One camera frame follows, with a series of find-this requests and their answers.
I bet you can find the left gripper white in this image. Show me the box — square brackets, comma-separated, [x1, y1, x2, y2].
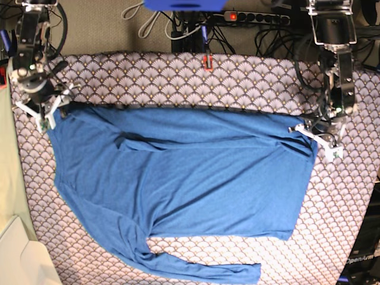
[288, 122, 344, 162]

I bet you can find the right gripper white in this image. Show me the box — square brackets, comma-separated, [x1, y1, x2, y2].
[12, 83, 80, 133]

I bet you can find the blue long-sleeve T-shirt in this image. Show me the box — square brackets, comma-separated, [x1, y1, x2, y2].
[48, 104, 318, 284]

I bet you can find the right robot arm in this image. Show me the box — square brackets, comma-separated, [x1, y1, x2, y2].
[8, 1, 79, 134]

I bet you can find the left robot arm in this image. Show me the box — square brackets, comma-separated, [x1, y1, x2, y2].
[289, 1, 357, 162]

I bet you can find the fan-patterned tablecloth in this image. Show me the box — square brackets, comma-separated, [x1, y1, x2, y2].
[14, 52, 379, 284]

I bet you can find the black OpenArm box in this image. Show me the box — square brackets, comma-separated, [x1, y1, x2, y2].
[337, 182, 379, 284]

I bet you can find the blue box at top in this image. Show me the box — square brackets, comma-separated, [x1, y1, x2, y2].
[144, 0, 227, 11]

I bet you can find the red black table clamp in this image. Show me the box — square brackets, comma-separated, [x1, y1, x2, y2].
[202, 53, 213, 71]

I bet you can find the white bin at corner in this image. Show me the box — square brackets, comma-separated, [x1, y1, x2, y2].
[1, 216, 62, 284]

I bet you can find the blue handled clamp left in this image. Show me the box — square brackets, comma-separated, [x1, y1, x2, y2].
[1, 29, 17, 57]

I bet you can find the grey looped cable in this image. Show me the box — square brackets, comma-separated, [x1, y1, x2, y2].
[121, 0, 167, 39]

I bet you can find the black power strip red switch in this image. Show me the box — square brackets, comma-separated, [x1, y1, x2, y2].
[222, 11, 291, 26]

